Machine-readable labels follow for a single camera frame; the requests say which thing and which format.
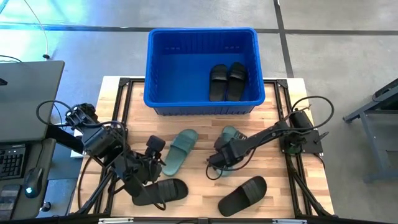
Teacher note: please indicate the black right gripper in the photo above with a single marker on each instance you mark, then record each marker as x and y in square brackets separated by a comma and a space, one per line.
[234, 147]

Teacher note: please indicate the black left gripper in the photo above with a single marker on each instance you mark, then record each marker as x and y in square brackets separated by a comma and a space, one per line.
[146, 169]

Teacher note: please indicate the green slide sandal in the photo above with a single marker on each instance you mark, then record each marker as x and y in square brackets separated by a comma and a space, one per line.
[229, 132]
[180, 149]

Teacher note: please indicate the black slide sandal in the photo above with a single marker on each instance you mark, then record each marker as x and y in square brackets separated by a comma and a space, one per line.
[174, 189]
[237, 81]
[242, 196]
[218, 82]

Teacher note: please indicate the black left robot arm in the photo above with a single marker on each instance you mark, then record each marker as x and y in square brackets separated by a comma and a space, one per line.
[102, 140]

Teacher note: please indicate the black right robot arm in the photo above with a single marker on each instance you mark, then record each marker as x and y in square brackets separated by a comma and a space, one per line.
[267, 133]

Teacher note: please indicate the blue plastic bin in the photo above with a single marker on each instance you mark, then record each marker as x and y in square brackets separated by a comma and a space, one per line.
[180, 77]

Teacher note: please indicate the black round knob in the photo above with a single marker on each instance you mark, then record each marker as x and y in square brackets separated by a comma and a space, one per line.
[46, 206]

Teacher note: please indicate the dark grey desk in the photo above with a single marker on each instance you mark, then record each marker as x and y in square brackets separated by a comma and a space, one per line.
[46, 155]

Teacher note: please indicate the black computer mouse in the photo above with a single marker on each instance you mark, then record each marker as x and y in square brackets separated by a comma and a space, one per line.
[34, 182]

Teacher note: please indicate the black keyboard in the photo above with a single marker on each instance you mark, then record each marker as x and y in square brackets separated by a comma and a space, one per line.
[11, 161]

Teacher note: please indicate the blue-grey metal cart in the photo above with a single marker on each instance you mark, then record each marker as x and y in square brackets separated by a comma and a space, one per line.
[368, 149]

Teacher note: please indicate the black flat device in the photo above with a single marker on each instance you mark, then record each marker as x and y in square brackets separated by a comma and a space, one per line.
[388, 91]

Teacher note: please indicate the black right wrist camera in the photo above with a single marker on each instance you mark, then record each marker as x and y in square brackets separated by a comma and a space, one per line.
[217, 161]

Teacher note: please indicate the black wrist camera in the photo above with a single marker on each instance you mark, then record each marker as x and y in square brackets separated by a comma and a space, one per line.
[154, 146]
[217, 161]

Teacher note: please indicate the silver metal bracket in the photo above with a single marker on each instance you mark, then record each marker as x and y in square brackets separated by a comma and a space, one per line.
[289, 221]
[115, 220]

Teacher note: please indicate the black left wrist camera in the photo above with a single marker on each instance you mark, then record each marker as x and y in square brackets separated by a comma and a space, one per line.
[154, 146]

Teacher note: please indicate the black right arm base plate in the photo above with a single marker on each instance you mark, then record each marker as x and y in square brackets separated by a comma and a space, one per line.
[312, 146]

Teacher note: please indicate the black aluminium table frame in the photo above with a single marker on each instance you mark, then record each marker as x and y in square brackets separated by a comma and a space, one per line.
[123, 81]

